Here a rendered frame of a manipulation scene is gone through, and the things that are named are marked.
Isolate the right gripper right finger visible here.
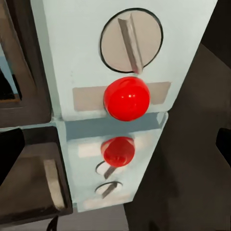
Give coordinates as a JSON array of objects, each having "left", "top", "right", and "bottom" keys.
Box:
[{"left": 215, "top": 128, "right": 231, "bottom": 167}]

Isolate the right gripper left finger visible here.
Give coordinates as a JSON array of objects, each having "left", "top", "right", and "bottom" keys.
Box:
[{"left": 0, "top": 128, "right": 25, "bottom": 185}]

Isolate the microwave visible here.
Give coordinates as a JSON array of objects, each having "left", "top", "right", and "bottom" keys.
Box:
[{"left": 0, "top": 0, "right": 218, "bottom": 128}]

